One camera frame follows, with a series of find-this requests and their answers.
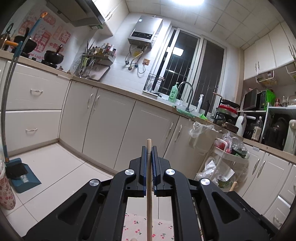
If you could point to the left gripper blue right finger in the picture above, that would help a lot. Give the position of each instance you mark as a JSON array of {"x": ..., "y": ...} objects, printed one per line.
[{"x": 159, "y": 166}]

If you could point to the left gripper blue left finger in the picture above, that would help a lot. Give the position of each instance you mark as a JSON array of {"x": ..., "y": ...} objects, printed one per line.
[{"x": 138, "y": 187}]

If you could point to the wooden chopstick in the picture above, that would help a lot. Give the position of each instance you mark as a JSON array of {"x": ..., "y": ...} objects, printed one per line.
[
  {"x": 149, "y": 190},
  {"x": 234, "y": 185}
]

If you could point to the chrome kitchen faucet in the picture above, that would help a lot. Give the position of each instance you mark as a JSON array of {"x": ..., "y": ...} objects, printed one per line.
[{"x": 189, "y": 94}]

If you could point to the hanging trash bag bin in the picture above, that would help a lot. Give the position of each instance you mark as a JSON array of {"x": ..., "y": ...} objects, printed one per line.
[{"x": 202, "y": 137}]

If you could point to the green cleaning cloth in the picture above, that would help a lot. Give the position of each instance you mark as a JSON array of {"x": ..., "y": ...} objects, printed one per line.
[{"x": 185, "y": 113}]

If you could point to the white rolling cart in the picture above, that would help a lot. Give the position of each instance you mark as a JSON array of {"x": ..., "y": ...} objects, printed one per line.
[{"x": 227, "y": 161}]

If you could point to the white spray bottle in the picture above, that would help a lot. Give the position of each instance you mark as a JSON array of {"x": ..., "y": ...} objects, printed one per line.
[{"x": 200, "y": 101}]

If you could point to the green soap bottle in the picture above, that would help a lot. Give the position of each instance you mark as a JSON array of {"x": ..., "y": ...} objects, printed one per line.
[{"x": 174, "y": 93}]

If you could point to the white electric kettle pot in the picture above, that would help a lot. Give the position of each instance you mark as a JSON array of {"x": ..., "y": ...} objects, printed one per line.
[{"x": 290, "y": 143}]

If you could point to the clear plastic bottle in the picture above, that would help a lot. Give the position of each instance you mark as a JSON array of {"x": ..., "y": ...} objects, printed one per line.
[{"x": 257, "y": 130}]

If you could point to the red lidded pan stack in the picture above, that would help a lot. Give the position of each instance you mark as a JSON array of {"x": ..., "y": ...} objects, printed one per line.
[{"x": 226, "y": 114}]

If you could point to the black rice cooker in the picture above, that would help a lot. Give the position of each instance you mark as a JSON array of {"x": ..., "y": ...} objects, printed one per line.
[{"x": 276, "y": 135}]

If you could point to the white plastic jug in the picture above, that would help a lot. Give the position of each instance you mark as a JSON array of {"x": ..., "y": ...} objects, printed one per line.
[{"x": 241, "y": 124}]

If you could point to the white counter shelf rack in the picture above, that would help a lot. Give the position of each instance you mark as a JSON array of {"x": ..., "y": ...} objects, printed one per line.
[{"x": 269, "y": 117}]

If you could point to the window with bars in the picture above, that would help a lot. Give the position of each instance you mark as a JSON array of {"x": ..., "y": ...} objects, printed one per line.
[{"x": 195, "y": 59}]

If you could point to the black microwave oven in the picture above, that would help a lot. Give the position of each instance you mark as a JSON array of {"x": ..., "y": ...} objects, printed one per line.
[{"x": 254, "y": 100}]

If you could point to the blue dustpan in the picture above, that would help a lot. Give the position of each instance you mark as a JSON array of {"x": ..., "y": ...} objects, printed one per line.
[{"x": 21, "y": 176}]

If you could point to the green bag on shelf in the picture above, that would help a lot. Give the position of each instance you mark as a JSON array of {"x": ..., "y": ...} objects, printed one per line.
[{"x": 269, "y": 97}]

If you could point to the floral covered bin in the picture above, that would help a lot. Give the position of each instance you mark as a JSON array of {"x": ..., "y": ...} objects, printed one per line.
[{"x": 7, "y": 197}]

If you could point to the silver water heater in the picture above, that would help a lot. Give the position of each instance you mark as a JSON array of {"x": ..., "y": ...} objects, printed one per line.
[{"x": 146, "y": 31}]

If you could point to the black wok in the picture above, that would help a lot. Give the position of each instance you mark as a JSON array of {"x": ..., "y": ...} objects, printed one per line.
[{"x": 53, "y": 58}]

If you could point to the black range hood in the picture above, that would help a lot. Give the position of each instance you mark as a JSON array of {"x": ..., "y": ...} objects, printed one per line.
[{"x": 77, "y": 12}]

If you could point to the wire dish basket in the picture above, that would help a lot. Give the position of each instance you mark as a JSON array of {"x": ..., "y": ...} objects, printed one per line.
[{"x": 152, "y": 84}]

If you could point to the wall spice rack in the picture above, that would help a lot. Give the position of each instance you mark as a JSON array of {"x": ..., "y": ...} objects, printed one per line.
[{"x": 95, "y": 61}]

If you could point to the hanging wire basket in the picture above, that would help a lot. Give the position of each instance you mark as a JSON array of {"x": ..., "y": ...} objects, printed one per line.
[{"x": 267, "y": 79}]

